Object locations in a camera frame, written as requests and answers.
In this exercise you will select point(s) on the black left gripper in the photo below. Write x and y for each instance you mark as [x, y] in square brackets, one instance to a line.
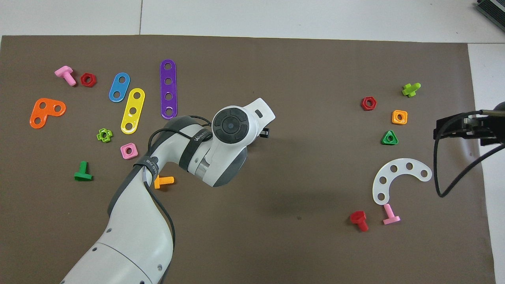
[265, 133]

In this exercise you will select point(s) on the orange plastic toy bolt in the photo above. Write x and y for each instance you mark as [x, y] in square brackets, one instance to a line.
[165, 181]

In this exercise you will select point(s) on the red hexagonal toy nut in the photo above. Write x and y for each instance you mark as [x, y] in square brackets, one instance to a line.
[374, 105]
[94, 81]

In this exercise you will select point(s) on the grey ribbed device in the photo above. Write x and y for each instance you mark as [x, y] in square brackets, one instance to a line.
[493, 12]

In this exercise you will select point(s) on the pink plastic toy bolt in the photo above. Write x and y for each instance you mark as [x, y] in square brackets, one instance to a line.
[65, 73]
[388, 213]

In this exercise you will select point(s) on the blue two-hole strip plate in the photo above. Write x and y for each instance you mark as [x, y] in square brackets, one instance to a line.
[119, 87]

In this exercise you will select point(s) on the orange square toy nut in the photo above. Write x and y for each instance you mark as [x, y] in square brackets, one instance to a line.
[394, 121]

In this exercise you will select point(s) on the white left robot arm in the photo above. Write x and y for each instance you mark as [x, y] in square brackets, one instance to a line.
[130, 236]

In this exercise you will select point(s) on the brown table mat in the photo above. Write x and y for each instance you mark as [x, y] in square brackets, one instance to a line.
[296, 177]

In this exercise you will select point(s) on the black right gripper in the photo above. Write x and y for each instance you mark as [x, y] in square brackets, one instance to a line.
[489, 126]

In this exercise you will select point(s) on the white curved perforated plate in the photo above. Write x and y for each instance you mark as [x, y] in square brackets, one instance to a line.
[401, 166]

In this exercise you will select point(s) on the lime cross-shaped toy nut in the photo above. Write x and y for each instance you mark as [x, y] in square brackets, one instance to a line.
[109, 135]

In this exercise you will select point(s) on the lime cross-head toy bolt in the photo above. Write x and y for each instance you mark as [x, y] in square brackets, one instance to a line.
[410, 90]

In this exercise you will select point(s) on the purple four-hole strip plate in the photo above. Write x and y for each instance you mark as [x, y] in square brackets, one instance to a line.
[168, 89]

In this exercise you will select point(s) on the pink square toy nut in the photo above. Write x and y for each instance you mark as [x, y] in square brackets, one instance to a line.
[123, 155]

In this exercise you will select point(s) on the green plastic toy bolt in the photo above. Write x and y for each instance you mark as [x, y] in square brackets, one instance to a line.
[83, 175]

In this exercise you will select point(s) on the yellow three-hole strip plate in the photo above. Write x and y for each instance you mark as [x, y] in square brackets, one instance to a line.
[135, 103]

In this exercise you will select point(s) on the red plastic toy bolt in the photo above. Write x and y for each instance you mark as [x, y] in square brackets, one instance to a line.
[358, 217]

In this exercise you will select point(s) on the orange three-hole angled plate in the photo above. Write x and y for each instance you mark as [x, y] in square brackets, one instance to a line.
[47, 112]

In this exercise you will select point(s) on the green triangular toy nut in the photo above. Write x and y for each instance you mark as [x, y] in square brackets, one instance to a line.
[384, 142]

